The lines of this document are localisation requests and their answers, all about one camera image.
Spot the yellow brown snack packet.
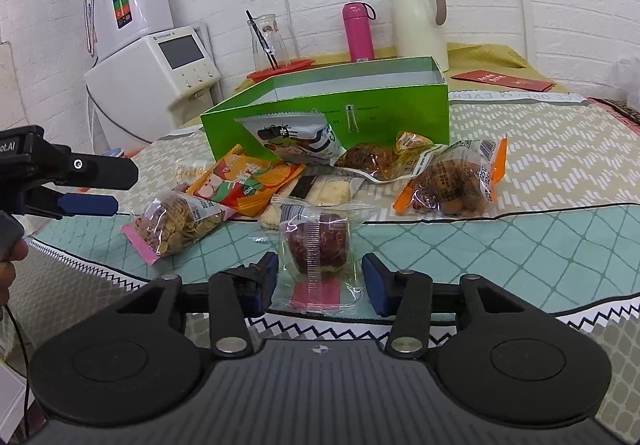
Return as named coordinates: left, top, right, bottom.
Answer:
left=334, top=131, right=435, bottom=183

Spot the red envelope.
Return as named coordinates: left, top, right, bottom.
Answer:
left=450, top=69, right=557, bottom=94

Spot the clear red date packet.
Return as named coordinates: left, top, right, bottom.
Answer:
left=272, top=202, right=375, bottom=315

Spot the tall white water purifier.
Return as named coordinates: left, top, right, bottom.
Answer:
left=92, top=0, right=173, bottom=61

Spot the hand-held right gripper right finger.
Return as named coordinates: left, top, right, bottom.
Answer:
left=361, top=253, right=532, bottom=358

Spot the white appliance with screen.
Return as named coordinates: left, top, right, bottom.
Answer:
left=84, top=24, right=223, bottom=146

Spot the white thermos jug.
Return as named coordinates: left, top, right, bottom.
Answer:
left=391, top=0, right=450, bottom=73

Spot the green cardboard box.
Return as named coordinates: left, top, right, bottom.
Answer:
left=200, top=56, right=451, bottom=165

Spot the person's left hand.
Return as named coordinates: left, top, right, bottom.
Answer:
left=0, top=239, right=29, bottom=308

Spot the patterned table mat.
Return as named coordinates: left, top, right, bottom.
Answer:
left=10, top=89, right=640, bottom=431

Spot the plaid cloth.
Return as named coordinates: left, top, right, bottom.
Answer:
left=587, top=96, right=640, bottom=128

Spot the red plastic basket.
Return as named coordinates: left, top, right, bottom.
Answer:
left=246, top=58, right=316, bottom=83

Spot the grey purifier hose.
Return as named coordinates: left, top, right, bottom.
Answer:
left=84, top=0, right=100, bottom=58

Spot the clear pink-edged seed packet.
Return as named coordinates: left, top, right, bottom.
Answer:
left=121, top=190, right=236, bottom=267

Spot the pink thermos bottle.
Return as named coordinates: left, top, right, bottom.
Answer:
left=342, top=2, right=377, bottom=63

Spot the black straw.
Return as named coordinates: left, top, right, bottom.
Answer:
left=245, top=10, right=281, bottom=70

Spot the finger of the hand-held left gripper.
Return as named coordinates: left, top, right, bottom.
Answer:
left=22, top=188, right=119, bottom=221
left=30, top=144, right=140, bottom=192

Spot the white cracker packet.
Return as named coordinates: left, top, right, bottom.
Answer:
left=272, top=175, right=366, bottom=207

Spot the small pale biscuit packet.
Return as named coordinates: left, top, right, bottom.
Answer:
left=175, top=161, right=213, bottom=186

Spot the orange-edged brown snack packet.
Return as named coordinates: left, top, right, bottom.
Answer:
left=394, top=138, right=508, bottom=218

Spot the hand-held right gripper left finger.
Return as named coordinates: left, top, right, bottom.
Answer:
left=116, top=252, right=279, bottom=358

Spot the glass carafe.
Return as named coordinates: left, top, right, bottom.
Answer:
left=247, top=14, right=292, bottom=72

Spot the yellow tablecloth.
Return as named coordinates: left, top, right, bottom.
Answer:
left=235, top=42, right=571, bottom=98

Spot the white blue snack packet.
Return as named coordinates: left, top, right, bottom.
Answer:
left=235, top=109, right=343, bottom=165

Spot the black cable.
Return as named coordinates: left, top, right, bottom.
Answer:
left=0, top=305, right=32, bottom=441

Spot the red orange chip packet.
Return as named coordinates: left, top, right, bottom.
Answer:
left=186, top=152, right=306, bottom=218

